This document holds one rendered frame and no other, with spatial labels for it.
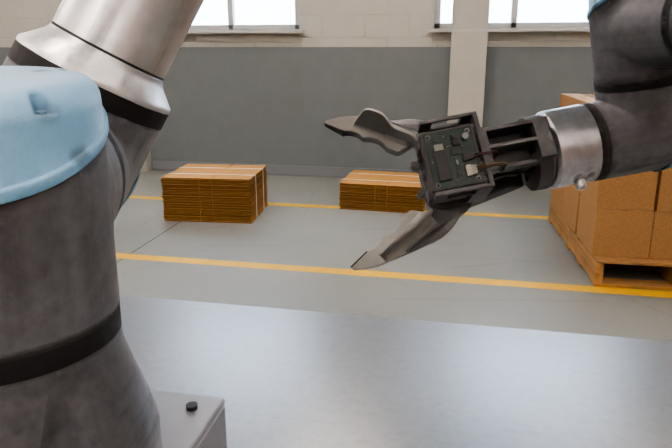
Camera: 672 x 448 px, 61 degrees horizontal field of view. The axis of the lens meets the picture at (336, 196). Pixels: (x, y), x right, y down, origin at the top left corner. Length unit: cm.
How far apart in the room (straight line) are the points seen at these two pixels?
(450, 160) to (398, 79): 476
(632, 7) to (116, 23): 41
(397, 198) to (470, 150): 377
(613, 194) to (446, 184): 271
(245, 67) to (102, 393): 528
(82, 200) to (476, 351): 52
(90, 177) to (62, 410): 12
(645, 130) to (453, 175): 18
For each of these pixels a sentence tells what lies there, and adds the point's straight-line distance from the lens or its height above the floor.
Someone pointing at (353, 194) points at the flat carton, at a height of 12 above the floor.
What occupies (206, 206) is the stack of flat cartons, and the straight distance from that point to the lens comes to 413.
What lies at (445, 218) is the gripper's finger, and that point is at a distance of 56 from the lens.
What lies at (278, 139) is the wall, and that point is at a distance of 554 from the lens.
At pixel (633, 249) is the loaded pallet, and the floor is 19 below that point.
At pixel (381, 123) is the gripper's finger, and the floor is 111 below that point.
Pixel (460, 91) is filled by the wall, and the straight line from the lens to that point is 517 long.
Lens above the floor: 117
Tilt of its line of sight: 14 degrees down
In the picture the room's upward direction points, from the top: straight up
